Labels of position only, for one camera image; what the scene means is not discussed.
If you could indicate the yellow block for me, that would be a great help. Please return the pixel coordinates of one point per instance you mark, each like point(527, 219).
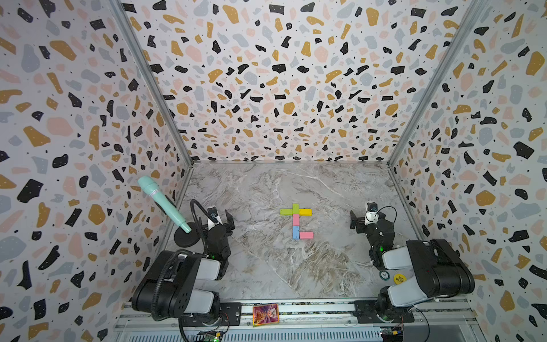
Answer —
point(305, 212)

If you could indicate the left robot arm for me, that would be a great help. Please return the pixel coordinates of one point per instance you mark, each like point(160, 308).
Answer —
point(168, 289)

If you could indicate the mint green toy microphone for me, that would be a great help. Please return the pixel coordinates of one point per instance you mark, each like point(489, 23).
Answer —
point(152, 189)

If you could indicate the blue block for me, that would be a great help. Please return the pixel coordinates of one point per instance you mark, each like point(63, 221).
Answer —
point(296, 232)

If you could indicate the colourful card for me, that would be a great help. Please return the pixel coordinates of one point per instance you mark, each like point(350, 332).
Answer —
point(265, 315)

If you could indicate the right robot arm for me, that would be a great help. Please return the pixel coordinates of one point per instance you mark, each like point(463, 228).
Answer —
point(438, 271)

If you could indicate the aluminium front rail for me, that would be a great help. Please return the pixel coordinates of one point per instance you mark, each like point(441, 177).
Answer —
point(309, 320)

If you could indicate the yellow round sticker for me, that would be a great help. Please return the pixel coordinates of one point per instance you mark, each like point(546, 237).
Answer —
point(399, 279)

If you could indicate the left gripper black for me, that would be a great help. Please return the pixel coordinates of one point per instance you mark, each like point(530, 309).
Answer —
point(231, 224)

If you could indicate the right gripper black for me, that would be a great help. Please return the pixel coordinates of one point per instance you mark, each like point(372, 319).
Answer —
point(365, 224)

